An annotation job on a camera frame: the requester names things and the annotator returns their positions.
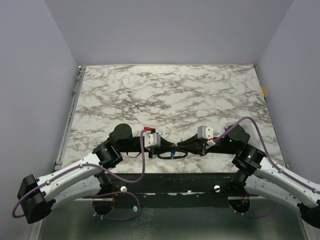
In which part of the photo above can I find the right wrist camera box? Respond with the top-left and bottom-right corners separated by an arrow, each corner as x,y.
197,125 -> 214,140

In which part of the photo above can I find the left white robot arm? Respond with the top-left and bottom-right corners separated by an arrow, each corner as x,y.
11,123 -> 178,224

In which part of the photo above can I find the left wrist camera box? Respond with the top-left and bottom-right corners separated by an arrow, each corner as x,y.
144,132 -> 161,149

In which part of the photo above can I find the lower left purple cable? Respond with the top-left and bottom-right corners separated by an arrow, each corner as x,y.
92,186 -> 142,222

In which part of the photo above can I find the clear plastic bag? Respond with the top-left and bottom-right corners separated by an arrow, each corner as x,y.
224,121 -> 252,133

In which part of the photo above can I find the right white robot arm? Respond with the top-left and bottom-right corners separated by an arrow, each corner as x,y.
177,125 -> 320,228

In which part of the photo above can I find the left aluminium rail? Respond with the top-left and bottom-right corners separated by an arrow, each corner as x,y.
53,66 -> 87,172

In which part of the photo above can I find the metal key holder plate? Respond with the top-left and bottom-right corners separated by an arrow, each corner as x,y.
157,151 -> 188,160

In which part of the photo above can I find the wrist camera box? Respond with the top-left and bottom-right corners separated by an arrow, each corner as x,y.
144,132 -> 161,149
197,125 -> 214,140

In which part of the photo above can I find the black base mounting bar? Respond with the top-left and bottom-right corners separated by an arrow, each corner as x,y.
92,173 -> 251,214

